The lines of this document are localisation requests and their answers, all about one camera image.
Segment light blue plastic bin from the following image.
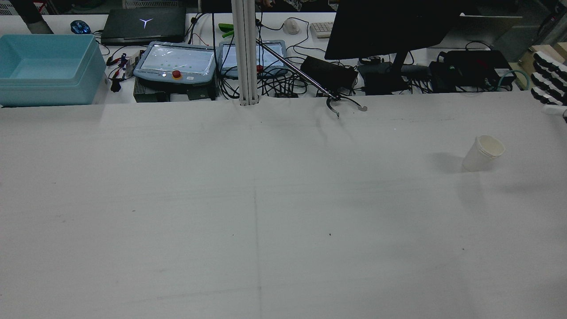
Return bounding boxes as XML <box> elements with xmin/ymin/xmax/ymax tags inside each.
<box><xmin>0</xmin><ymin>35</ymin><xmax>107</xmax><ymax>107</ymax></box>

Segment white paper cup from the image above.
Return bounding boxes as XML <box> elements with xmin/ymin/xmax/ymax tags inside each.
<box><xmin>462</xmin><ymin>135</ymin><xmax>506</xmax><ymax>172</ymax></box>

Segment red black clip leads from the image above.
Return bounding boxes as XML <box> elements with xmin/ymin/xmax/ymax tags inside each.
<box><xmin>106</xmin><ymin>52</ymin><xmax>134</xmax><ymax>93</ymax></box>

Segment grey teach pendant with screen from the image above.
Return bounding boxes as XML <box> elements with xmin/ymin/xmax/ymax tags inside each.
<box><xmin>217</xmin><ymin>40</ymin><xmax>288</xmax><ymax>80</ymax></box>
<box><xmin>132</xmin><ymin>41</ymin><xmax>217</xmax><ymax>87</ymax></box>

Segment grey flat panel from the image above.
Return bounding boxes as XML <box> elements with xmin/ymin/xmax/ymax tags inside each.
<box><xmin>456</xmin><ymin>13</ymin><xmax>524</xmax><ymax>46</ymax></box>

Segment light wooden block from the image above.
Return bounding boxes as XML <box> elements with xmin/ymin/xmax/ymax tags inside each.
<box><xmin>518</xmin><ymin>42</ymin><xmax>567</xmax><ymax>78</ymax></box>

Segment black electronics box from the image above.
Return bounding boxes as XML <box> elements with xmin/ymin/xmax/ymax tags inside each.
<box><xmin>428</xmin><ymin>50</ymin><xmax>517</xmax><ymax>93</ymax></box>

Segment black computer monitor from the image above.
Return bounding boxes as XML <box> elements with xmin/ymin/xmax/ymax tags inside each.
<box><xmin>324</xmin><ymin>0</ymin><xmax>462</xmax><ymax>61</ymax></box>

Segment metal reacher grabber tool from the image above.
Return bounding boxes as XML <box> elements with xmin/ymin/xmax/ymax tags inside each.
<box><xmin>256</xmin><ymin>39</ymin><xmax>369</xmax><ymax>120</ymax></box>

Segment black power brick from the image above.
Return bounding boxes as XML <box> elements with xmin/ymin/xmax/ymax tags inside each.
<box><xmin>300</xmin><ymin>55</ymin><xmax>359</xmax><ymax>92</ymax></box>

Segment black laptop with logo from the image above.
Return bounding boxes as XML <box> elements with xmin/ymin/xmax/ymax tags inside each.
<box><xmin>101</xmin><ymin>8</ymin><xmax>187</xmax><ymax>45</ymax></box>

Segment black monitor stand base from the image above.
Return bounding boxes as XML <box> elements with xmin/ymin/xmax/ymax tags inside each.
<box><xmin>357</xmin><ymin>62</ymin><xmax>411</xmax><ymax>95</ymax></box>

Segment beige keyboard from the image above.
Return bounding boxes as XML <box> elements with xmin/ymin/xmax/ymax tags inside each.
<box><xmin>310</xmin><ymin>21</ymin><xmax>334</xmax><ymax>39</ymax></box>

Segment dark grey cylinder object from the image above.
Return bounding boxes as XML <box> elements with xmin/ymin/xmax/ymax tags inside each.
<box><xmin>9</xmin><ymin>0</ymin><xmax>54</xmax><ymax>35</ymax></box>

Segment aluminium profile post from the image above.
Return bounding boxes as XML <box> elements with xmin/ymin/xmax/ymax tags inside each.
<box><xmin>231</xmin><ymin>0</ymin><xmax>260</xmax><ymax>106</ymax></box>

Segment black flat device box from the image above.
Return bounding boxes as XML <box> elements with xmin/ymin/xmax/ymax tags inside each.
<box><xmin>133</xmin><ymin>82</ymin><xmax>218</xmax><ymax>103</ymax></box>

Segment black cable tangle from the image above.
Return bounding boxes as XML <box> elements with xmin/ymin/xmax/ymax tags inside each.
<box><xmin>217</xmin><ymin>66</ymin><xmax>329</xmax><ymax>101</ymax></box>

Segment teal hose loop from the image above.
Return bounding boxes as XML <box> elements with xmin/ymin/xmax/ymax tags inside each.
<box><xmin>498</xmin><ymin>69</ymin><xmax>532</xmax><ymax>92</ymax></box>

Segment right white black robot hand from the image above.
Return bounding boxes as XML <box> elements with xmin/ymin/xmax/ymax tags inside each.
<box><xmin>530</xmin><ymin>51</ymin><xmax>567</xmax><ymax>124</ymax></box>

